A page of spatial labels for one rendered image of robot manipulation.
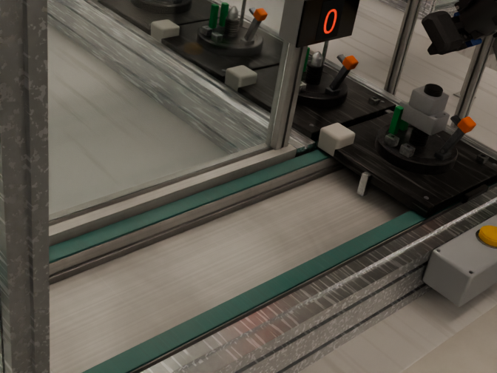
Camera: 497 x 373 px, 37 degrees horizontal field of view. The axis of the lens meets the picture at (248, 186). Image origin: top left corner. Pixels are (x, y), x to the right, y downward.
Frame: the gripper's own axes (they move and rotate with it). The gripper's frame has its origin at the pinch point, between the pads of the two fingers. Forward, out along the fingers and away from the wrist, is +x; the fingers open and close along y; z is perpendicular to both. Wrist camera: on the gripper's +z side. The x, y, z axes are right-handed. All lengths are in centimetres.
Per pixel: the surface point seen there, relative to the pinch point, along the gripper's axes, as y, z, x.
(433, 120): 2.4, -10.0, 7.3
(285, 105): 20.3, 2.7, 17.9
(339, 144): 11.9, -6.3, 19.5
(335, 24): 17.4, 8.4, 3.3
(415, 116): 2.4, -7.9, 10.2
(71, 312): 66, -13, 21
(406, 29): -19.2, 9.9, 19.1
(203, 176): 36.3, -2.3, 24.5
